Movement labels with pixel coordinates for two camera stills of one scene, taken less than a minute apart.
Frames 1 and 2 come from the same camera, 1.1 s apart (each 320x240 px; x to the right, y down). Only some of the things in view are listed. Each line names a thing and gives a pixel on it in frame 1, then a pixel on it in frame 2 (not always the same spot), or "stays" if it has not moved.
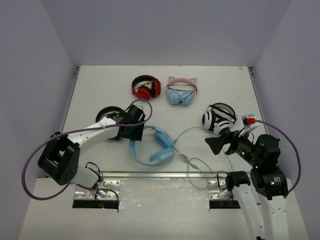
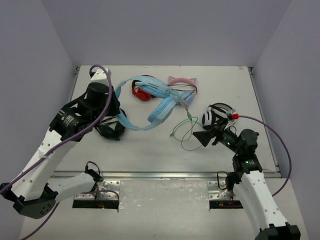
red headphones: x=144 y=86 stays
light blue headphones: x=164 y=157 -> x=161 y=109
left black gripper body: x=135 y=135 -> x=110 y=128
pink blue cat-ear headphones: x=181 y=90 stays
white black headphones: x=219 y=117 stays
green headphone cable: x=205 y=162 -> x=173 y=133
